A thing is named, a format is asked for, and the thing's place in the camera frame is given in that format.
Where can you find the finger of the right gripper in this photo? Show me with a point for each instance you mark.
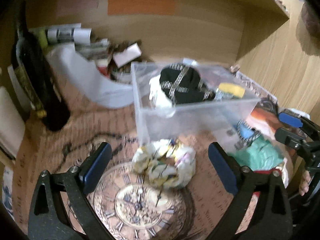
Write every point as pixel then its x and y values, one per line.
pixel 289 119

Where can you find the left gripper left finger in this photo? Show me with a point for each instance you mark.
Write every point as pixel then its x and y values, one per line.
pixel 48 218

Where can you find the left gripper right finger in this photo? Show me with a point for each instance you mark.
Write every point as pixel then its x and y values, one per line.
pixel 272 217

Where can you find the yellow soft item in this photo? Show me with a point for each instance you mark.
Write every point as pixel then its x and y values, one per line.
pixel 233 89

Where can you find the person's hand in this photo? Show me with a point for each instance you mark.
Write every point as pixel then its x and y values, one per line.
pixel 304 183

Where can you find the green knitted cloth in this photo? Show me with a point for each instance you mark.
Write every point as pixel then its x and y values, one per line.
pixel 260 155

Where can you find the red cloth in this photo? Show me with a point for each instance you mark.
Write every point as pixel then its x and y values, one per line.
pixel 265 171

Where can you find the clock print table mat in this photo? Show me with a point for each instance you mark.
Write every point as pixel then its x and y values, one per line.
pixel 123 200

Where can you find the crumpled floral white cloth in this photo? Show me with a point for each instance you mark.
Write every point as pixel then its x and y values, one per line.
pixel 168 164

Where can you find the black cloth with silver trim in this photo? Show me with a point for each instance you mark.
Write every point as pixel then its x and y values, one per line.
pixel 182 84

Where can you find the clear plastic box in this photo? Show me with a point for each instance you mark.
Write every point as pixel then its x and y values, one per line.
pixel 159 120

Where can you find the white fabric bag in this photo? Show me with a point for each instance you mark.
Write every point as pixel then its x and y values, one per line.
pixel 85 76

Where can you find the white cloth in box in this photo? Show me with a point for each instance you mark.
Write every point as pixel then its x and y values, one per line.
pixel 158 98

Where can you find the dark glass bottle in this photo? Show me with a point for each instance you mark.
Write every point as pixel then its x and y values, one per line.
pixel 35 76

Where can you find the small white box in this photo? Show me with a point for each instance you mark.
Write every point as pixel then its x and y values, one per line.
pixel 129 54

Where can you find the orange paper label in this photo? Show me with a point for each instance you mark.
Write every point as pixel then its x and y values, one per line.
pixel 141 7

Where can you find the pink paper label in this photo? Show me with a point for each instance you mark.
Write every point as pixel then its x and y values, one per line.
pixel 67 7

